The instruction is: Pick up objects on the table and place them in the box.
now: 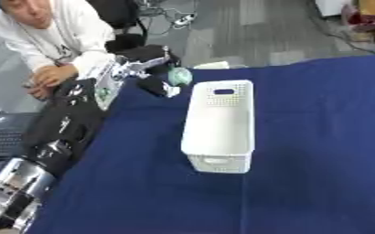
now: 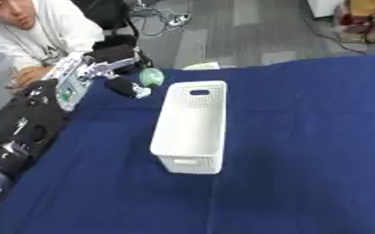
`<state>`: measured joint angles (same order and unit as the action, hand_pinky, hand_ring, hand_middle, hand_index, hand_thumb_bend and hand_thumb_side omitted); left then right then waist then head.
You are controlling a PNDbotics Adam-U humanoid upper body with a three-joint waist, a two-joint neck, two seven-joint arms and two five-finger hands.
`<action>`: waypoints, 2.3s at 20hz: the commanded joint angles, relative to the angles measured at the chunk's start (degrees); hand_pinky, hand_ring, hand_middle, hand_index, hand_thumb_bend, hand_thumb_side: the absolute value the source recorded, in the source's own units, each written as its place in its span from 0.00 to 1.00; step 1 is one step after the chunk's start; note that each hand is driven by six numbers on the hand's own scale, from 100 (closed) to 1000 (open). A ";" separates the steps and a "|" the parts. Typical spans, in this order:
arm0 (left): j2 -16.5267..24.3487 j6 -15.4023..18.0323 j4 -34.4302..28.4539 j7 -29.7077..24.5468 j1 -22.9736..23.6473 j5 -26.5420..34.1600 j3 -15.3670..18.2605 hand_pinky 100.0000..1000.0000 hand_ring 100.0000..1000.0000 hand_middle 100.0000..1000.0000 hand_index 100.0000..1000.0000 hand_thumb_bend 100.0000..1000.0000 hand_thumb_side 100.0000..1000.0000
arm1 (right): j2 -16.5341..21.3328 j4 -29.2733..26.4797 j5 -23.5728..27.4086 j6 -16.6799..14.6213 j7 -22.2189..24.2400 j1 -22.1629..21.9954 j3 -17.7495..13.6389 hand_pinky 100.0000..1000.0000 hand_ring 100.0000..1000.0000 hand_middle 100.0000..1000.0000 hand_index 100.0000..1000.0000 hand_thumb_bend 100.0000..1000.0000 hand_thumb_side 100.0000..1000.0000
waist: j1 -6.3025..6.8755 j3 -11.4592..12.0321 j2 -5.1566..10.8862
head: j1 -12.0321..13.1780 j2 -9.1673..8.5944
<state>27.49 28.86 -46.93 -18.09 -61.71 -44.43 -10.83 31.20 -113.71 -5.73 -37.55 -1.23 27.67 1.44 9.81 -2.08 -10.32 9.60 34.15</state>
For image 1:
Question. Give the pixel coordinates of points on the person's right hand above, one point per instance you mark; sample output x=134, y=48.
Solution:
x=38, y=91

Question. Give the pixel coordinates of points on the person's left hand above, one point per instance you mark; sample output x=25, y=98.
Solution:
x=54, y=75

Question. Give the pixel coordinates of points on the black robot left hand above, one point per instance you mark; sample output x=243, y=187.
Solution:
x=148, y=56

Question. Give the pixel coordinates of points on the pale green round object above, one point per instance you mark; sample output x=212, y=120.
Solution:
x=180, y=76

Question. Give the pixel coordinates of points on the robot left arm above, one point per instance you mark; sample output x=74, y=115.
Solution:
x=68, y=122

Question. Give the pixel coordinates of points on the white box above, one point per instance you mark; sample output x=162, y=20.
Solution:
x=332, y=6

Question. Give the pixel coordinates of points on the person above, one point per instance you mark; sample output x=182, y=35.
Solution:
x=62, y=27

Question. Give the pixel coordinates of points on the white power strip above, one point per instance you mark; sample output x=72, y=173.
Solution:
x=184, y=19

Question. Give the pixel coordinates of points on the black office chair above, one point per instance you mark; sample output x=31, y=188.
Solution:
x=116, y=13

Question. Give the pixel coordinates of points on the dark laptop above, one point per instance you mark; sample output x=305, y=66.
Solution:
x=4, y=135

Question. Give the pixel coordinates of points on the white paper sheet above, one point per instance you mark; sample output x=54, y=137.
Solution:
x=212, y=65

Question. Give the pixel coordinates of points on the white perforated plastic basket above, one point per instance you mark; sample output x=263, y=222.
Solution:
x=220, y=125

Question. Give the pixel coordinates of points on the dark red bag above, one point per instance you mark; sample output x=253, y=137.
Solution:
x=369, y=19

